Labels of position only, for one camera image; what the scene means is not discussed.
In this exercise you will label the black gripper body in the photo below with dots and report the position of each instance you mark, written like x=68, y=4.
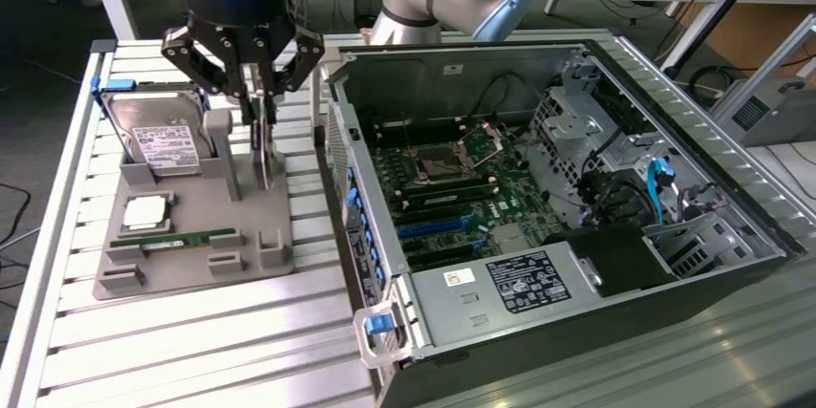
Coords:
x=236, y=6

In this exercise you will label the graphics card with metal bracket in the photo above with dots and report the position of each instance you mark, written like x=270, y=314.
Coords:
x=264, y=155

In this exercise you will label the hard disk drive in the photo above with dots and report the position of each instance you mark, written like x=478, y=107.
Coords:
x=118, y=85

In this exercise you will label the silver hard disk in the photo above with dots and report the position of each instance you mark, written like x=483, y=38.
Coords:
x=159, y=140

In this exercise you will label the thin metal locking lever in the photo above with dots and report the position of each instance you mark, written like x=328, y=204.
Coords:
x=407, y=133

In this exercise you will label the CPU socket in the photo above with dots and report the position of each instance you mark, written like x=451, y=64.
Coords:
x=436, y=164

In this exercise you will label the grey parts rack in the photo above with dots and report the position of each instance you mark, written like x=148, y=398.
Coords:
x=191, y=209

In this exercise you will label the silver CPU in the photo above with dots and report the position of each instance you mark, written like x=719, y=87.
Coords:
x=146, y=213

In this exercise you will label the metal socket cover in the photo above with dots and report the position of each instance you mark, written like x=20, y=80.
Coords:
x=482, y=143

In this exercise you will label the black RAM stick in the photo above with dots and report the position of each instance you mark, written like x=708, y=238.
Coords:
x=446, y=193

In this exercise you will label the green RAM stick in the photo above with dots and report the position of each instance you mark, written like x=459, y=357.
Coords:
x=184, y=238

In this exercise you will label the blue expansion slot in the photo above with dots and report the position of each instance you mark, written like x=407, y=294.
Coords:
x=434, y=226

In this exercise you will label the green motherboard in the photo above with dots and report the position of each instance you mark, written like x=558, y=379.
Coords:
x=504, y=202

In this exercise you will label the metal disk bay cage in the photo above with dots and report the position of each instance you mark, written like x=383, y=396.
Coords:
x=567, y=131

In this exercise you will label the grey power supply unit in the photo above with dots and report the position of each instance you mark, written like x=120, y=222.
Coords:
x=459, y=312

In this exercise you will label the black plastic shroud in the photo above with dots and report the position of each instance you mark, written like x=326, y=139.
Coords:
x=612, y=260

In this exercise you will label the black tripod pole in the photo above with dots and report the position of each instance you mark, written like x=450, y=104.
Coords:
x=720, y=11

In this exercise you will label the grey slotted disk bay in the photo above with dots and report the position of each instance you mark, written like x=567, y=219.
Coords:
x=702, y=245

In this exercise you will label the grey computer tower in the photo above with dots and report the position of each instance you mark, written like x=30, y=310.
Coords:
x=778, y=112

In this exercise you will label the open black PC case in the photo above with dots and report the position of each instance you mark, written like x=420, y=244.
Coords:
x=638, y=322

